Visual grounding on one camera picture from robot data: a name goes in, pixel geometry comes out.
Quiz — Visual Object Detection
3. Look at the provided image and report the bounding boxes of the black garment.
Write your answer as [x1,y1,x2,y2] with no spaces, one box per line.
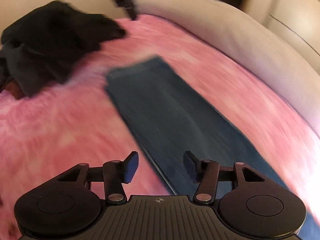
[1,1,126,99]

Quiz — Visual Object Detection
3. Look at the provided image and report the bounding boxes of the pink floral bed blanket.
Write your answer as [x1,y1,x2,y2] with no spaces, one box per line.
[1,15,319,239]

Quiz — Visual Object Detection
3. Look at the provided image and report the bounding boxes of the striped white duvet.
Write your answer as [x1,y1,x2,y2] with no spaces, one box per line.
[137,0,319,133]

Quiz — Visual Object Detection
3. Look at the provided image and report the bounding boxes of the white wardrobe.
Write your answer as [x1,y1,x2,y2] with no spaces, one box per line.
[241,0,319,54]

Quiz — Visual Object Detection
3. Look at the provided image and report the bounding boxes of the blue denim jeans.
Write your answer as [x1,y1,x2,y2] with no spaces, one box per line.
[106,57,281,195]

